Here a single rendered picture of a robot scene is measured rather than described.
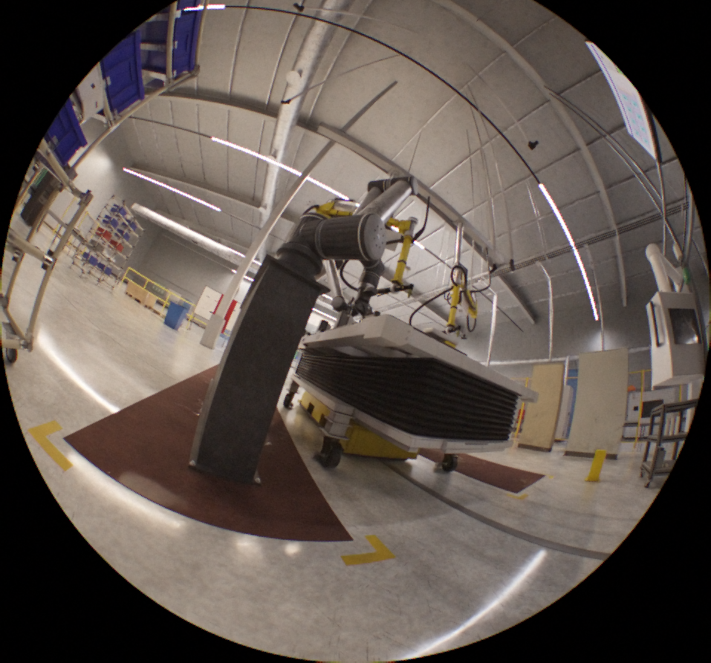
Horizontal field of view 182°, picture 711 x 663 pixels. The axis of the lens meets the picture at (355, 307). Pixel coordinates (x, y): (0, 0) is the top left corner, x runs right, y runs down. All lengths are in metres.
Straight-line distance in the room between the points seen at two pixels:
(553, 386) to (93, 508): 5.92
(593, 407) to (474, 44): 10.49
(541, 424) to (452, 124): 10.14
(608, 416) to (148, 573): 5.47
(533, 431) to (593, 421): 1.42
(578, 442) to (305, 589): 5.06
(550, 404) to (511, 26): 10.93
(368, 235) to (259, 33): 11.31
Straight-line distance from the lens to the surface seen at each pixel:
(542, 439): 5.56
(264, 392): 0.90
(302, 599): 0.68
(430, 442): 1.05
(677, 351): 2.63
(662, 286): 3.10
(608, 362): 5.44
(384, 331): 0.80
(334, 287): 1.94
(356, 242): 0.87
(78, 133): 1.11
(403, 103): 10.26
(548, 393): 5.61
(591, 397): 5.34
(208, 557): 0.70
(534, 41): 10.14
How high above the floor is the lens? 0.56
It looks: 19 degrees up
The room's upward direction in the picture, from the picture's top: 19 degrees clockwise
